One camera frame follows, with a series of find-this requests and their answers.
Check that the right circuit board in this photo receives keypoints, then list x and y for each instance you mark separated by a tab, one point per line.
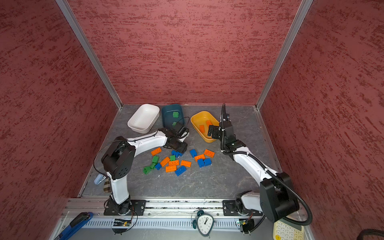
246	226

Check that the light blue small object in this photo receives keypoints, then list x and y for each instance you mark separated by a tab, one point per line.
99	179

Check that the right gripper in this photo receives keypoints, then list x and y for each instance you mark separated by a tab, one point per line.
216	129

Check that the aluminium rail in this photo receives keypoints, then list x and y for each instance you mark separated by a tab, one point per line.
157	208

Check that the left circuit board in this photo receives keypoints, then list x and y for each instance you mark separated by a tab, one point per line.
122	223

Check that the small blue lego left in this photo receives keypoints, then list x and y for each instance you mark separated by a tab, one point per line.
158	166

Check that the circuit board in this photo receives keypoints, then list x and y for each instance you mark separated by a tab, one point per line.
122	223
246	226

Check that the yellow plastic bin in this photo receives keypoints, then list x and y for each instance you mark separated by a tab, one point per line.
200	119

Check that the plaid pouch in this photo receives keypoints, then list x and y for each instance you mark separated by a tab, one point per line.
106	187

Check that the white plastic bin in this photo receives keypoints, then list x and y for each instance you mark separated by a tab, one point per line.
144	118

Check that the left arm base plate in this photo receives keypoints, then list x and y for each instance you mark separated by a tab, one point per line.
127	208

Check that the teal alarm clock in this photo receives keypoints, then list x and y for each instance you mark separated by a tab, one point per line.
204	223

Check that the dark teal plastic bin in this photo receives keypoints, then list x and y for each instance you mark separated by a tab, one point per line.
167	115

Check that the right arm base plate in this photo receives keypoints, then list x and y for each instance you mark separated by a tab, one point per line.
237	208

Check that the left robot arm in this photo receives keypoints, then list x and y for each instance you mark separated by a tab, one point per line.
118	159

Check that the blue utility knife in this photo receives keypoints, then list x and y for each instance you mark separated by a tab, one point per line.
76	224

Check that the large blue lego bottom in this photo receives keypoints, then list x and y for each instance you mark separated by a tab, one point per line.
180	170

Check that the yellow calculator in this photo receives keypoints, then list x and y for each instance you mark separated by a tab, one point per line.
284	230

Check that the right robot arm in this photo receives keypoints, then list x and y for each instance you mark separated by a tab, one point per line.
277	198

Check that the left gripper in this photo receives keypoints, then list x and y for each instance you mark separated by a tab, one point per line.
182	148

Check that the orange lego right cluster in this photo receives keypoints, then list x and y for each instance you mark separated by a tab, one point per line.
200	157

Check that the orange lego diagonal left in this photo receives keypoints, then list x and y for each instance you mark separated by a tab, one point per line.
165	161

